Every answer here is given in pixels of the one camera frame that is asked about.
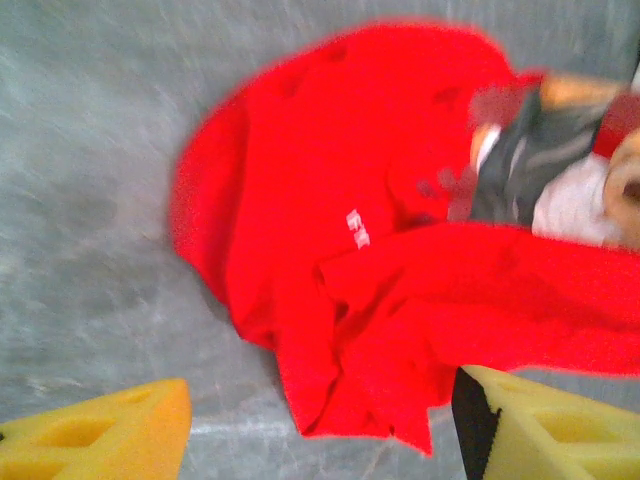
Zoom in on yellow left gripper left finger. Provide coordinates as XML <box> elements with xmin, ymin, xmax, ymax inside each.
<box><xmin>0</xmin><ymin>377</ymin><xmax>194</xmax><ymax>480</ymax></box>

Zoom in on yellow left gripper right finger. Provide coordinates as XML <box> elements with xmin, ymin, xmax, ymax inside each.
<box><xmin>451</xmin><ymin>363</ymin><xmax>640</xmax><ymax>480</ymax></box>

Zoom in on white folded t-shirt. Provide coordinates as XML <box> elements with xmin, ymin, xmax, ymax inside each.
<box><xmin>532</xmin><ymin>154</ymin><xmax>626</xmax><ymax>246</ymax></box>

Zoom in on navy cartoon print t-shirt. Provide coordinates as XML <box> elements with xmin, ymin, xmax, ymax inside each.
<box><xmin>469</xmin><ymin>84</ymin><xmax>616</xmax><ymax>226</ymax></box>

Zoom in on beige and red printed t-shirt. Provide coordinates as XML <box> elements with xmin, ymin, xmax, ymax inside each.
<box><xmin>592</xmin><ymin>92</ymin><xmax>640</xmax><ymax>249</ymax></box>

